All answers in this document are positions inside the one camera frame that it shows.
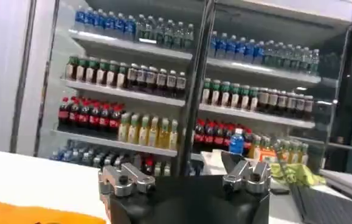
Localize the orange shirt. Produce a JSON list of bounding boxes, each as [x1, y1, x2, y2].
[[0, 198, 107, 224]]

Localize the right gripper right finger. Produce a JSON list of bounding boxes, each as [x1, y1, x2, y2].
[[220, 151, 272, 195]]

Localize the green cloth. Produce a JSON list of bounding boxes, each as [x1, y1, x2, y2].
[[269, 162, 328, 187]]

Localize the white paper sheets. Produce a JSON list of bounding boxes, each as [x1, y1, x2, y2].
[[200, 149, 229, 177]]

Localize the white desk with laptop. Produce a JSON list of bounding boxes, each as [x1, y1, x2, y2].
[[199, 148, 352, 224]]

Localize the blue water bottle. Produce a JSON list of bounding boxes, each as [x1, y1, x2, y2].
[[228, 127, 245, 156]]

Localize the shelf of drink bottles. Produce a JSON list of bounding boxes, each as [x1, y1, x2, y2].
[[49, 4, 196, 177], [190, 29, 324, 167]]

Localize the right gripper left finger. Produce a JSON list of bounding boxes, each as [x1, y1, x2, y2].
[[97, 162, 157, 198]]

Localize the small black phone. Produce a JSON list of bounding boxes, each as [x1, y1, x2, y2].
[[271, 188, 291, 196]]

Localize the black partition pole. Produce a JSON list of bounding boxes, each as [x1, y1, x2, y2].
[[9, 0, 38, 153]]

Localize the black laptop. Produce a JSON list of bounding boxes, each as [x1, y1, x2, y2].
[[290, 181, 352, 224]]

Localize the orange and white box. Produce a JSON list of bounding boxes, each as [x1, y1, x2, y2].
[[258, 147, 279, 164]]

